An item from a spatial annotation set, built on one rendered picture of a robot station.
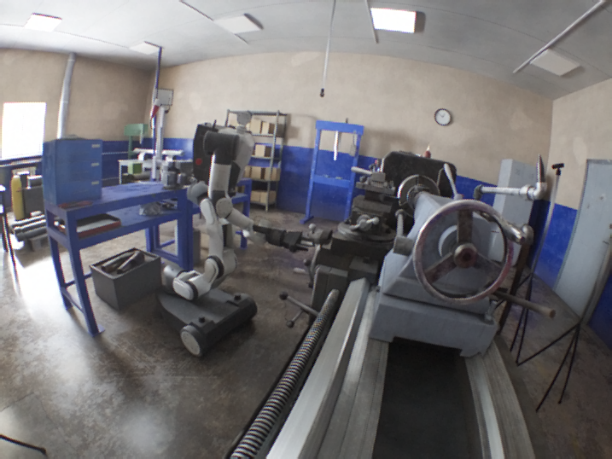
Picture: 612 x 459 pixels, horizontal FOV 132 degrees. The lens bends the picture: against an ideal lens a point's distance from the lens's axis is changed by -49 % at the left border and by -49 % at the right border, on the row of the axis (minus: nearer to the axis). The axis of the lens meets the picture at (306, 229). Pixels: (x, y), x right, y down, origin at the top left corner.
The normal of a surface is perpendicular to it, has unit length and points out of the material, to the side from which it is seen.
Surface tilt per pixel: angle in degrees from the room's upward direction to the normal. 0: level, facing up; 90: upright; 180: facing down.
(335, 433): 0
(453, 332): 90
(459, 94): 90
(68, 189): 90
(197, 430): 0
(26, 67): 90
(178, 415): 0
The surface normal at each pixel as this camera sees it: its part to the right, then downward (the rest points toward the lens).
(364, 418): 0.13, -0.95
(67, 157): 0.94, 0.21
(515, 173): -0.32, 0.22
